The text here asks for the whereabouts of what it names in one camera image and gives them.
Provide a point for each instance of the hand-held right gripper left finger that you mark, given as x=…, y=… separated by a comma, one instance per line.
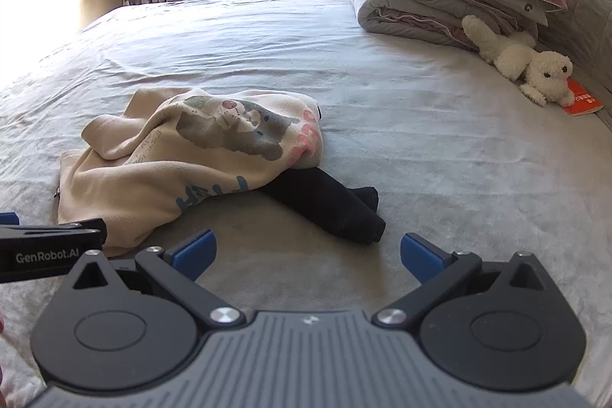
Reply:
x=193, y=252

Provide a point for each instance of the red booklet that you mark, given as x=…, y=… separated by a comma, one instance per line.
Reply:
x=584, y=102

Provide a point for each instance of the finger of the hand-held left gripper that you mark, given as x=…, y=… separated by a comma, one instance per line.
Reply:
x=7, y=219
x=52, y=232

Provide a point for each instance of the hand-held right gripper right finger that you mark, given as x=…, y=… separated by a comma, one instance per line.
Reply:
x=420, y=255

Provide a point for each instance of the bed with grey sheet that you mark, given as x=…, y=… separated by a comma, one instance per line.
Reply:
x=382, y=126

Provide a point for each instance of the white plush dog toy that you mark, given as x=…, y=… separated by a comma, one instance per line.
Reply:
x=511, y=59

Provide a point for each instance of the cream shirt with black sleeves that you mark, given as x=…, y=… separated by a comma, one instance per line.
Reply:
x=143, y=178

